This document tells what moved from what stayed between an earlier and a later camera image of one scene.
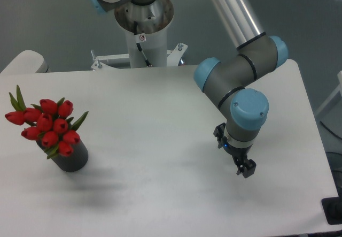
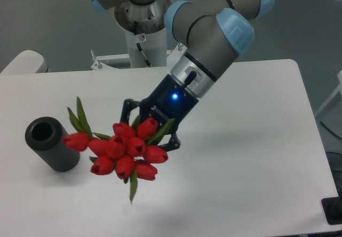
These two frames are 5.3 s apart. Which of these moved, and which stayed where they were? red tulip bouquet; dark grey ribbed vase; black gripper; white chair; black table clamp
Moved: dark grey ribbed vase; black gripper; red tulip bouquet
Stayed: white chair; black table clamp
